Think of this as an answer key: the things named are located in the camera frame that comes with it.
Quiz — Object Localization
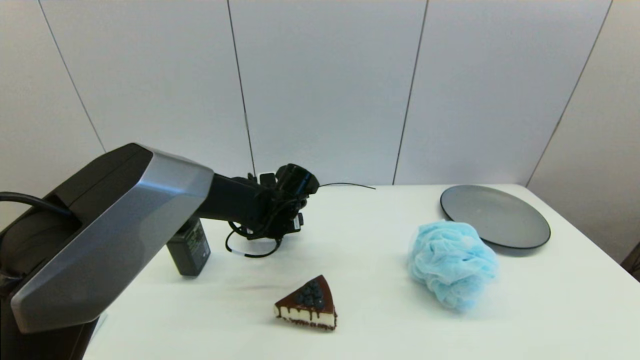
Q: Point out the chocolate blueberry cake slice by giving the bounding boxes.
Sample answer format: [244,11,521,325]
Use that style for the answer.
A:
[274,274,338,331]

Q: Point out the dark grey pump bottle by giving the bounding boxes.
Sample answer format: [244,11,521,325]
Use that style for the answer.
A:
[166,217,211,277]

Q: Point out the light blue mesh bath loofah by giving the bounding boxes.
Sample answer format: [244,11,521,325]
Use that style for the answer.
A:
[407,220,500,312]

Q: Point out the dark grey round plate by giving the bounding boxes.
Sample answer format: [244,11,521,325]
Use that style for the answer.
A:
[440,184,552,250]

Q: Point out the dark object beside table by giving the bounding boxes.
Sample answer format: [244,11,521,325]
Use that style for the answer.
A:
[621,242,640,282]

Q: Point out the thin black looping cable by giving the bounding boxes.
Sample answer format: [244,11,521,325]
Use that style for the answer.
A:
[225,220,284,259]

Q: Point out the thin black cable tail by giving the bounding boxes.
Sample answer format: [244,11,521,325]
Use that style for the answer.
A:
[319,182,376,191]

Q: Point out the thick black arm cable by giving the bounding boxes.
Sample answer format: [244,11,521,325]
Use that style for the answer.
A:
[0,192,73,218]

